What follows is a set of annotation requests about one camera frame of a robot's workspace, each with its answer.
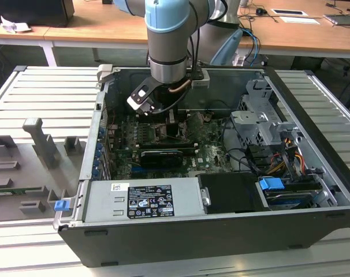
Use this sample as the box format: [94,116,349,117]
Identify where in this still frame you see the metal socket cover frame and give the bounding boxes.
[183,113,206,138]

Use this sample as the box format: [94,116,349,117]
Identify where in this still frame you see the CPU socket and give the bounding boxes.
[153,122,190,144]

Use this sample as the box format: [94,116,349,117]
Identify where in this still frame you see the black RAM slot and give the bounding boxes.
[136,140,199,147]
[137,145,200,152]

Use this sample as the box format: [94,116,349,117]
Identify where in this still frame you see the black graphics card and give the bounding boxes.
[139,149,184,169]

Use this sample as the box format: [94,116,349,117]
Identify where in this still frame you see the green motherboard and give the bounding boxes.
[105,111,236,178]

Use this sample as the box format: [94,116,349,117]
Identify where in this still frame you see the pale blue teach pendant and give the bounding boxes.
[210,28,244,66]

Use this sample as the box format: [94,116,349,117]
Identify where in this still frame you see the silver metal drive cage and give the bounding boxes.
[229,79,304,152]

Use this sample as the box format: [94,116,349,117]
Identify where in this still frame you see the silver power supply unit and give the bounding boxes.
[82,176,206,223]

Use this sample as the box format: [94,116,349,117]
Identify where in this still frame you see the hard disk in blue carrier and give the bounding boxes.
[258,176,323,211]

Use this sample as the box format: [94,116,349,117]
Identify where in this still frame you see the black open PC case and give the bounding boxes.
[53,63,350,268]

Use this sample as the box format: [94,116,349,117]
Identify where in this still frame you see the blue plastic case latch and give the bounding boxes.
[55,199,70,212]

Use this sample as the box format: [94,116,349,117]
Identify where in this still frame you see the white paper sheet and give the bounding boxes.
[280,16,321,25]

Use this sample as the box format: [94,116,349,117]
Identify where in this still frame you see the black desktop device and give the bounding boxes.
[0,0,75,28]

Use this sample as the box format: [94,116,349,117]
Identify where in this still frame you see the grey parts rack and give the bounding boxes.
[0,117,88,223]

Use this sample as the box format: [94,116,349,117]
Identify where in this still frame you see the crumpled white paper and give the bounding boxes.
[0,16,33,33]

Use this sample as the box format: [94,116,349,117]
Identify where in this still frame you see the green RAM stick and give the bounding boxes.
[0,187,43,195]

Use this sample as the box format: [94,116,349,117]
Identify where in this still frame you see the grey laptop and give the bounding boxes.
[323,13,350,27]

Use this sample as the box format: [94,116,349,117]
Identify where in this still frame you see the white wrist camera black plate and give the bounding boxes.
[126,77,161,117]

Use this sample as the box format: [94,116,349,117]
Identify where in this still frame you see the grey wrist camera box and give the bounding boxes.
[190,69,211,89]

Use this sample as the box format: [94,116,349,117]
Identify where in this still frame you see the grey case latch handle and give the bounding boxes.
[96,63,116,84]

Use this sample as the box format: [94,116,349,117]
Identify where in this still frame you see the blue cable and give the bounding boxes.
[243,27,262,68]

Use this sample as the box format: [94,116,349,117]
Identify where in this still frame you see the black cable bundle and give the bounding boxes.
[221,118,269,177]

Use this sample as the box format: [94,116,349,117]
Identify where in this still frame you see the yellow red power wires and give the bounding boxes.
[267,138,306,177]

